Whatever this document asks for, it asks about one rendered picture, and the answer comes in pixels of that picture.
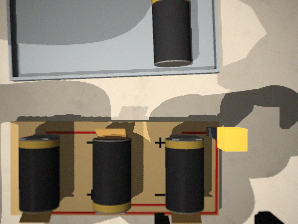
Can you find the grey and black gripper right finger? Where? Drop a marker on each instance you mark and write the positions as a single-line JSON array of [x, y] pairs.
[[266, 217]]

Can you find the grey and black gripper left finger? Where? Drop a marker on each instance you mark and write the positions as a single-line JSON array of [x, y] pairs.
[[160, 218]]

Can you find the black battery with gold end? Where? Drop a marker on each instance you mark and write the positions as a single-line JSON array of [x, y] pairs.
[[111, 175], [184, 176], [38, 175], [171, 33]]

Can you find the tan battery board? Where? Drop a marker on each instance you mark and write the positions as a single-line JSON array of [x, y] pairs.
[[147, 163]]

